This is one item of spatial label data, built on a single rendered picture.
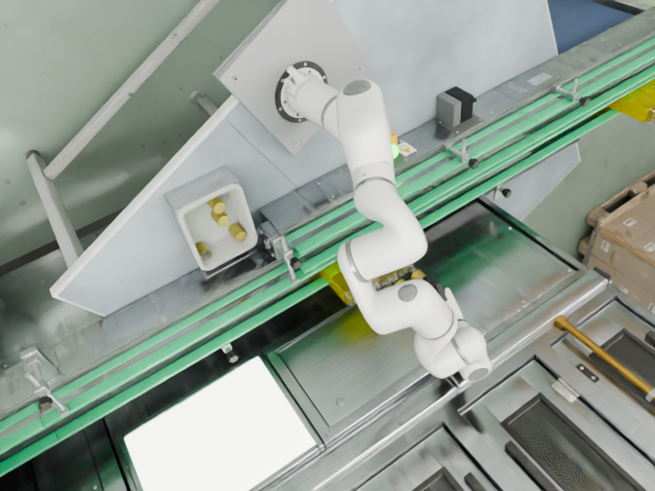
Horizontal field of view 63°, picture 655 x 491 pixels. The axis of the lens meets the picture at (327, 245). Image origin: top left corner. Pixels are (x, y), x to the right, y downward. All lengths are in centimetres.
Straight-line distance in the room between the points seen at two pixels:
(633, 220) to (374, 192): 445
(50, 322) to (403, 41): 139
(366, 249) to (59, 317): 123
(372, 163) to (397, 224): 15
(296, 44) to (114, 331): 86
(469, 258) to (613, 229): 352
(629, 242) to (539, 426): 377
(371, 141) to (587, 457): 90
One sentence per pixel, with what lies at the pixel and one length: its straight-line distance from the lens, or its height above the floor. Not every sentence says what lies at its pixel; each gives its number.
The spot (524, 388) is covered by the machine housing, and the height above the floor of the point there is 148.
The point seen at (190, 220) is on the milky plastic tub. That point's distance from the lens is 143.
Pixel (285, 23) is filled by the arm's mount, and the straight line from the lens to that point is 131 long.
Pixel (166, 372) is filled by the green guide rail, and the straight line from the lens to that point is 149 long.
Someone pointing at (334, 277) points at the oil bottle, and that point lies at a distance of 146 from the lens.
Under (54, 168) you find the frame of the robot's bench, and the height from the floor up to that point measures 20.
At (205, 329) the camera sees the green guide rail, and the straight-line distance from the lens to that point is 143.
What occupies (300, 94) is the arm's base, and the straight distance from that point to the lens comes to 131.
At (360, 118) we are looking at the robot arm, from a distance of 104.
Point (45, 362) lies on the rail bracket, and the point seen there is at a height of 86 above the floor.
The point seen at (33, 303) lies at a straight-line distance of 205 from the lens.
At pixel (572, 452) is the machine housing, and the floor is 166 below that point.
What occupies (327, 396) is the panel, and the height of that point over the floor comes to 122.
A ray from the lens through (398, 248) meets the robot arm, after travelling 97.
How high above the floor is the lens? 187
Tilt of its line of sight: 39 degrees down
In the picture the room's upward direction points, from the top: 136 degrees clockwise
